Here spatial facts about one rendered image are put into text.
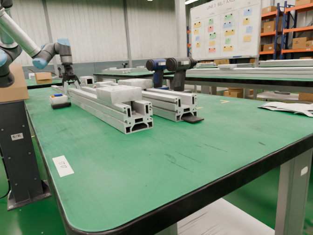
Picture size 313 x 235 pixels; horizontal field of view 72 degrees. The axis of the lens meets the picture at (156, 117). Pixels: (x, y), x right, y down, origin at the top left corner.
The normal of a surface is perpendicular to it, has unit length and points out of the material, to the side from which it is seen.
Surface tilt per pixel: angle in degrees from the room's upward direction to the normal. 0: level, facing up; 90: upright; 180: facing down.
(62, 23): 90
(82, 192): 0
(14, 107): 90
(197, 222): 0
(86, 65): 90
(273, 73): 90
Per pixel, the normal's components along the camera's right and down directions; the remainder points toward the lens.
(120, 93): 0.53, 0.18
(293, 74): -0.82, 0.19
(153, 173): -0.07, -0.97
